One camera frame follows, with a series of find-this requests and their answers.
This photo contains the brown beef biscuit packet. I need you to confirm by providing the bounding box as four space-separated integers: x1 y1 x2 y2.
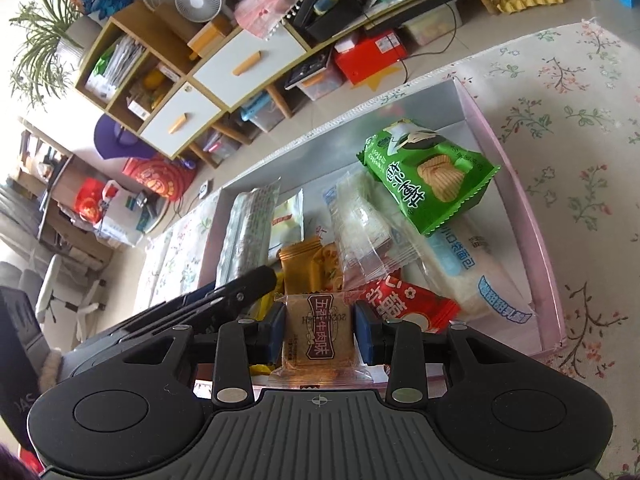
268 292 373 389

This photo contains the red rice cracker packet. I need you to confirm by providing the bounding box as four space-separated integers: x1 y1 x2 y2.
347 273 461 333

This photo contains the silver foil snack pack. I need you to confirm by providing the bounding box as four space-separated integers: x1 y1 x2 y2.
216 180 280 286

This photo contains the orange yellow snack packet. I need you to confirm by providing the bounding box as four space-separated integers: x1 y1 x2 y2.
279 236 343 295

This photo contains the clear rice cake packet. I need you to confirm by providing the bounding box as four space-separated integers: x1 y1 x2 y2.
323 168 418 290

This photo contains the white blue bread bag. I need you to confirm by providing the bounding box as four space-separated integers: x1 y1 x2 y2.
405 216 534 325

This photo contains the red lantern bag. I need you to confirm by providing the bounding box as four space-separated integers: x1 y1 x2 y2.
122 155 196 202

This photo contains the pink cardboard box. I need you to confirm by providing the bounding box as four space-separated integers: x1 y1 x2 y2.
199 77 569 361

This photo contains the white office chair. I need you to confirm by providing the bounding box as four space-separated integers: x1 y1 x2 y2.
35 255 106 351

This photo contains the green cracker snack bag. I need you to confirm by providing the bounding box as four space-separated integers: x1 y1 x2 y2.
357 119 500 235

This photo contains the purple hat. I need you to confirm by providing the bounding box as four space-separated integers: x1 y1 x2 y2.
93 114 156 160

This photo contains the wooden tv cabinet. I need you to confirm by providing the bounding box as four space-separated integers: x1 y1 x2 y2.
74 0 501 168

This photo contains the red storage box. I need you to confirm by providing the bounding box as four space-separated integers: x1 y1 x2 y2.
334 30 408 86

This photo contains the floral table cloth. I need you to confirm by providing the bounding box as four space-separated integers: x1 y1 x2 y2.
128 21 639 479

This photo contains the potted green plant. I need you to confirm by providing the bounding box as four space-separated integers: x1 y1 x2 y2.
9 0 81 107

